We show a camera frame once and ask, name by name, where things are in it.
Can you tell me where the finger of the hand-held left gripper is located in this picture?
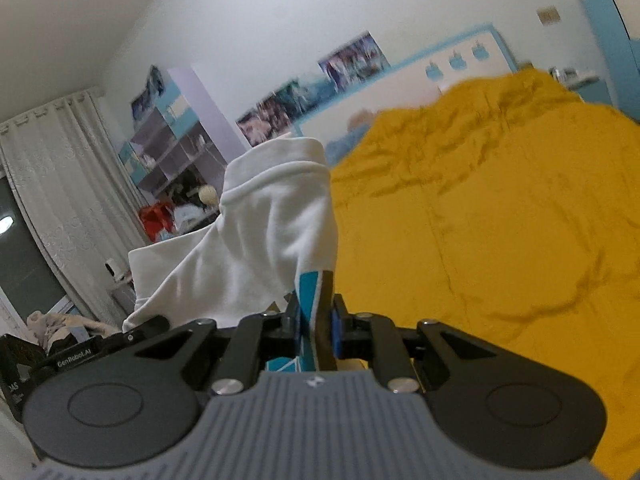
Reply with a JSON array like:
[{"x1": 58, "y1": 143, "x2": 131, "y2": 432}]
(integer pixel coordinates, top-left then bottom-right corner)
[{"x1": 121, "y1": 315, "x2": 171, "y2": 345}]

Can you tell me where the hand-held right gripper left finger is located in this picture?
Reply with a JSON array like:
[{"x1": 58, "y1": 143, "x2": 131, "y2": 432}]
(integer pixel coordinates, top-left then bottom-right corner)
[{"x1": 134, "y1": 294, "x2": 304, "y2": 395}]

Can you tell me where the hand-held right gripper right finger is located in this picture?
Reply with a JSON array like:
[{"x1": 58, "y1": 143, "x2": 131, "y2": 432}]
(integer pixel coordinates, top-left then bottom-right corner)
[{"x1": 330, "y1": 294, "x2": 497, "y2": 395}]

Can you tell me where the white garment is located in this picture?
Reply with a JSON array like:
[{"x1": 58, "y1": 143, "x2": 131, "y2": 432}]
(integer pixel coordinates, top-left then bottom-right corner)
[{"x1": 122, "y1": 136, "x2": 340, "y2": 376}]

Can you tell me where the pile of clothes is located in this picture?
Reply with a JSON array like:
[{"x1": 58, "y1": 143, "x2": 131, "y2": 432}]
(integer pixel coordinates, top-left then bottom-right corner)
[{"x1": 25, "y1": 309, "x2": 122, "y2": 357}]

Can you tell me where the window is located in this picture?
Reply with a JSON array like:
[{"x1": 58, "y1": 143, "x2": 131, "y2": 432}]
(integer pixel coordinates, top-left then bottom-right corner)
[{"x1": 0, "y1": 170, "x2": 70, "y2": 333}]

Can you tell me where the red bag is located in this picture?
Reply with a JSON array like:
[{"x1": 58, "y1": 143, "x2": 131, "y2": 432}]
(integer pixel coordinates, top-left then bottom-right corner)
[{"x1": 138, "y1": 201, "x2": 177, "y2": 244}]

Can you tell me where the blonde doll head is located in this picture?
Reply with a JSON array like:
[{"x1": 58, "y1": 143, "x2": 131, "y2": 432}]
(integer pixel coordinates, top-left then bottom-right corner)
[{"x1": 192, "y1": 184, "x2": 222, "y2": 212}]

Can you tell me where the white lace curtain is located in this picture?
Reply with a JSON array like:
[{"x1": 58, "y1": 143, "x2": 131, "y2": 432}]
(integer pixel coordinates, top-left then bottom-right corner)
[{"x1": 0, "y1": 87, "x2": 147, "y2": 323}]

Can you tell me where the pale purple bookshelf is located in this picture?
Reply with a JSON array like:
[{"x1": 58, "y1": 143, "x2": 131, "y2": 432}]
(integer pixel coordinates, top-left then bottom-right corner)
[{"x1": 119, "y1": 66, "x2": 232, "y2": 203}]

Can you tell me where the yellow blanket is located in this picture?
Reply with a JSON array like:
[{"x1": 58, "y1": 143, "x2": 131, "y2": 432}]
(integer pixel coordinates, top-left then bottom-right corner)
[{"x1": 327, "y1": 69, "x2": 640, "y2": 480}]

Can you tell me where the light blue pillow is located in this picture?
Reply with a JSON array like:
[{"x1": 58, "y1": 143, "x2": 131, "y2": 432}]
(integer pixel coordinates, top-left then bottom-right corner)
[{"x1": 327, "y1": 109, "x2": 383, "y2": 163}]

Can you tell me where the poster on bookshelf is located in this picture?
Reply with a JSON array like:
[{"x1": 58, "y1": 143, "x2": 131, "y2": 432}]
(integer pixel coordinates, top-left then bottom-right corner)
[{"x1": 130, "y1": 64, "x2": 167, "y2": 122}]

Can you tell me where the white and blue headboard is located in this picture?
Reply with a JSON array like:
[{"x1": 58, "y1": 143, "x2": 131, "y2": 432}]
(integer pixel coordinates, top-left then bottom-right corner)
[{"x1": 295, "y1": 22, "x2": 519, "y2": 161}]

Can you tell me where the blue wardrobe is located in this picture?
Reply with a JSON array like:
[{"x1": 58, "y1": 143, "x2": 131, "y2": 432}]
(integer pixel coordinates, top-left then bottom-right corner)
[{"x1": 555, "y1": 0, "x2": 640, "y2": 122}]

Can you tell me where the wall poster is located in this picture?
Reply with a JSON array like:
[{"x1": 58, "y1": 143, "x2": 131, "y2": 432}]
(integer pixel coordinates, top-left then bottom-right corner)
[
  {"x1": 235, "y1": 94, "x2": 296, "y2": 148},
  {"x1": 318, "y1": 32, "x2": 392, "y2": 92},
  {"x1": 272, "y1": 76, "x2": 331, "y2": 113}
]

